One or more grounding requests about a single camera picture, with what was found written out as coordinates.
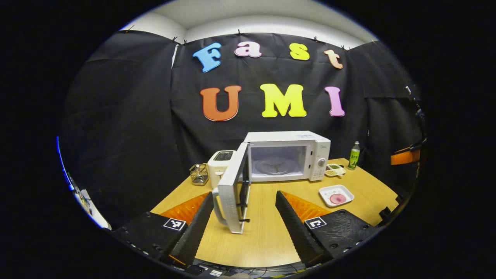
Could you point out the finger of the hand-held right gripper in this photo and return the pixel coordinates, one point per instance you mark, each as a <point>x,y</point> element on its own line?
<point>405,157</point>

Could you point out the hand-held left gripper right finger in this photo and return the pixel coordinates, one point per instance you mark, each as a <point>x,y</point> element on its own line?
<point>296,232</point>

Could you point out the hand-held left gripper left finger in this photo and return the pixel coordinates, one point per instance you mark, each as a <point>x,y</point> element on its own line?
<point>193,232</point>

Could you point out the white square plate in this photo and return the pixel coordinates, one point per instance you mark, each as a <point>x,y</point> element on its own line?
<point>329,192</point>

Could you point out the pink round food slice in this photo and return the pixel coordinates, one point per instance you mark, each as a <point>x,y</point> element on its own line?
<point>338,198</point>

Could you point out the white microwave oven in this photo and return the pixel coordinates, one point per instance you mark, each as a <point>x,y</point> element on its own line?
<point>286,141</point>

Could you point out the green drink bottle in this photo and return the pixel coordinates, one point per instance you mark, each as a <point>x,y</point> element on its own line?
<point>353,157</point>

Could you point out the white toaster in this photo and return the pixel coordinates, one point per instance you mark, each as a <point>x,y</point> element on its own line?
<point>217,168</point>

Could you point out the white divided bean dish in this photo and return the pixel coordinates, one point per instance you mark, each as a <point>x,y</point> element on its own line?
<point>335,170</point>

